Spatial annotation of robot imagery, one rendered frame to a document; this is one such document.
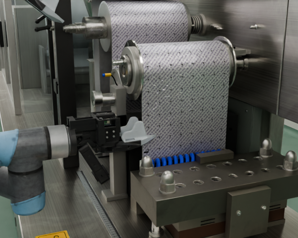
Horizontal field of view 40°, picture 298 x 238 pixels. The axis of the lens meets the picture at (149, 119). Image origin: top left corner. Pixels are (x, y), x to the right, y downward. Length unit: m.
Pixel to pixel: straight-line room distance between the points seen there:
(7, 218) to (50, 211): 1.88
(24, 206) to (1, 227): 1.94
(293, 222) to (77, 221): 0.52
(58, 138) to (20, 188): 0.14
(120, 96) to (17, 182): 0.32
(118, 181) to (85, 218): 0.14
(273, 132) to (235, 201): 0.51
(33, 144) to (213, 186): 0.39
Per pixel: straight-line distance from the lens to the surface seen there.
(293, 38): 1.01
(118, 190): 1.13
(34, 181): 0.94
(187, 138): 1.06
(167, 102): 1.00
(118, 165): 1.10
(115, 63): 1.00
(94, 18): 1.22
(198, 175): 0.96
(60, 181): 1.26
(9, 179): 0.96
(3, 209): 3.11
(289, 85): 1.02
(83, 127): 0.94
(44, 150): 0.92
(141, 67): 0.95
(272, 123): 1.37
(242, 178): 0.97
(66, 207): 1.11
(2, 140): 0.91
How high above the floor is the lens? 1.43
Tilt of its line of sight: 17 degrees down
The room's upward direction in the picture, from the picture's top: straight up
